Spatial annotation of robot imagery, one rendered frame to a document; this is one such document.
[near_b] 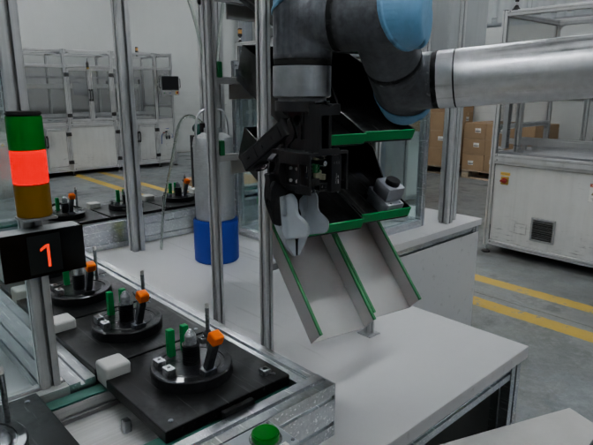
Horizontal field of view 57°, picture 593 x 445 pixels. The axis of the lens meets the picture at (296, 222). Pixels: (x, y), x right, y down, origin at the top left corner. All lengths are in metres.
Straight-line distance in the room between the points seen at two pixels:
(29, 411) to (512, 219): 4.52
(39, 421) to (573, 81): 0.86
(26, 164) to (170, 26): 12.09
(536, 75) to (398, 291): 0.63
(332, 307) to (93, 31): 11.30
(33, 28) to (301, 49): 11.16
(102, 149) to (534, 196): 7.44
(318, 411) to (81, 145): 9.30
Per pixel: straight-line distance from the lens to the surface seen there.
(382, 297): 1.18
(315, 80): 0.69
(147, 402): 0.92
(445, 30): 2.40
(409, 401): 1.12
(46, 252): 0.91
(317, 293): 1.08
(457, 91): 0.74
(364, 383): 1.17
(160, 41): 12.76
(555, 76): 0.73
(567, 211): 4.87
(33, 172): 0.88
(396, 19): 0.64
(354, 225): 1.03
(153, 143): 10.60
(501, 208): 5.10
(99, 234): 2.13
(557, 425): 1.14
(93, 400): 1.02
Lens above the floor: 1.45
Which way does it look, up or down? 14 degrees down
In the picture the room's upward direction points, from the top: straight up
